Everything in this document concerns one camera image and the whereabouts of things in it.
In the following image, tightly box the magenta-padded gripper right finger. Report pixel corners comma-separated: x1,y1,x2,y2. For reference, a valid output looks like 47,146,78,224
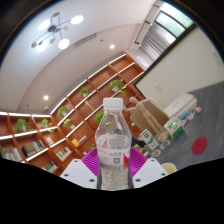
128,147,169,189

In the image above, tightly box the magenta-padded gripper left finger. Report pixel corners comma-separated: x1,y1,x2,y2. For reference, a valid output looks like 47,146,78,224
59,147,101,189

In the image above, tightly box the clear plastic water bottle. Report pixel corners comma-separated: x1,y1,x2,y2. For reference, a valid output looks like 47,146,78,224
94,97,132,192

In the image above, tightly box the tall green-white carton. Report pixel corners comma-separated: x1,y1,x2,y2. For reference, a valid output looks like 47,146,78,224
139,129,159,151

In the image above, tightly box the chair with dark jacket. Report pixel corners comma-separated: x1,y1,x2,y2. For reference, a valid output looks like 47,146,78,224
130,134,148,150

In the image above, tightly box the green-white box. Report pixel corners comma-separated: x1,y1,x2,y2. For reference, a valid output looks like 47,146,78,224
163,117,184,139

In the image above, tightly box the flat round red coaster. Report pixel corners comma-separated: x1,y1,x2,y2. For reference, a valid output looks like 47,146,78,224
191,136,208,155

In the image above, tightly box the wooden artist mannequin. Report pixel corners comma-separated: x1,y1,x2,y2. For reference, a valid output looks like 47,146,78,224
123,96,170,143

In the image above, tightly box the tan chair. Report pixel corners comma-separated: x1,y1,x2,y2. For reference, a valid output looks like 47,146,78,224
131,98,169,139

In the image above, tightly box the wooden shelf unit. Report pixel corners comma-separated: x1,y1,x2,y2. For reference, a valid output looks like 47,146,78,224
0,53,146,176

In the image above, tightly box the white tissue box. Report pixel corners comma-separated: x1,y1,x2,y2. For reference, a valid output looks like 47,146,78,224
163,93,198,119

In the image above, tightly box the grey curtain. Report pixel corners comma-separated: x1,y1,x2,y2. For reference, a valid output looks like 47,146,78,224
139,23,178,63

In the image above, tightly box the multi-bulb ceiling lamp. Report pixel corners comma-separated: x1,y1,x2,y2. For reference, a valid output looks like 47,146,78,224
30,12,85,53

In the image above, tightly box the window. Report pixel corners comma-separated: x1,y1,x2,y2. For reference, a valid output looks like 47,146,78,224
154,2,195,38

